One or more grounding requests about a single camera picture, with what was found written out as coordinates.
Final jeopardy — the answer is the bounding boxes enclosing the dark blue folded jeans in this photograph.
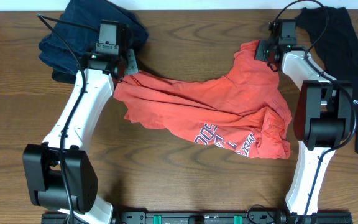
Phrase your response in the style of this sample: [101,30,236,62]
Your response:
[39,0,149,75]

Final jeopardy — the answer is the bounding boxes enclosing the small black cable loop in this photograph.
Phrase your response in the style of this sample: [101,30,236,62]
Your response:
[246,203,277,224]

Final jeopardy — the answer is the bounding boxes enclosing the red printed t-shirt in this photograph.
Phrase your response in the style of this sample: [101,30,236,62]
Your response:
[114,40,291,159]

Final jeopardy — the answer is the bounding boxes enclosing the black garment with white logo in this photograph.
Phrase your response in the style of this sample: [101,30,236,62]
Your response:
[295,7,358,153]

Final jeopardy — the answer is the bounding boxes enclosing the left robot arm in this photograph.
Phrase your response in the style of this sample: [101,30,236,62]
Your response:
[22,20,139,223]

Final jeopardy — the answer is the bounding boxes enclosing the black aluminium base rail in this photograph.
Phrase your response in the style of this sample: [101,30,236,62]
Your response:
[40,211,353,224]

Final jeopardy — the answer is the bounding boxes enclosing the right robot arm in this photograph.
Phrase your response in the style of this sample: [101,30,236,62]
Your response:
[247,19,357,223]

